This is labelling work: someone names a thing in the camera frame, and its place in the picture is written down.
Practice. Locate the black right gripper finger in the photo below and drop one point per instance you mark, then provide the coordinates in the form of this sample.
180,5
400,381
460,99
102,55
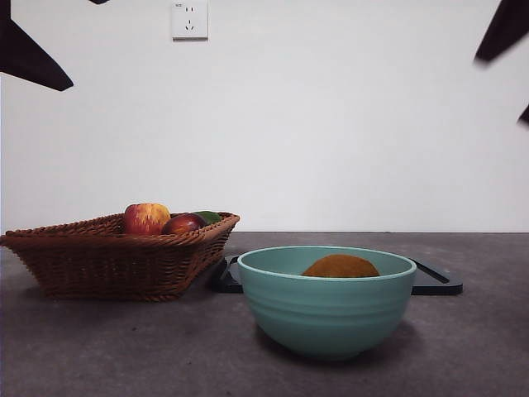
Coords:
506,29
525,115

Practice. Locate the green fruit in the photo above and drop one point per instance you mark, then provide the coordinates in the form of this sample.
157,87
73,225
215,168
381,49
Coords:
211,217

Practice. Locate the brown kiwi fruit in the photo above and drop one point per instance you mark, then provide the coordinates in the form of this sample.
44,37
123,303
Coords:
341,266

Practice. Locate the dark teal rectangular tray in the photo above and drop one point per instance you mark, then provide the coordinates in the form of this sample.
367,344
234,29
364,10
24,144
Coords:
430,281

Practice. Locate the red and yellow apple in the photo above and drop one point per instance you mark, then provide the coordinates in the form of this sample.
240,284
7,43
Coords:
144,219

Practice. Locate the teal ribbed bowl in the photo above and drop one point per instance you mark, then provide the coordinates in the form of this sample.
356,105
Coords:
326,314

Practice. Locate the dark red apple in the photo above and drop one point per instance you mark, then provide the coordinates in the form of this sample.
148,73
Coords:
184,224

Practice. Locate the brown wicker basket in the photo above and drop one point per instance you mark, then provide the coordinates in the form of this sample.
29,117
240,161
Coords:
111,264

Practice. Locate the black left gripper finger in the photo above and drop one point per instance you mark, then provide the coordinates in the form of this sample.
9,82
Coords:
29,58
99,1

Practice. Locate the white wall socket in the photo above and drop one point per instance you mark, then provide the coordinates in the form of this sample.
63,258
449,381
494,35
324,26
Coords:
190,20

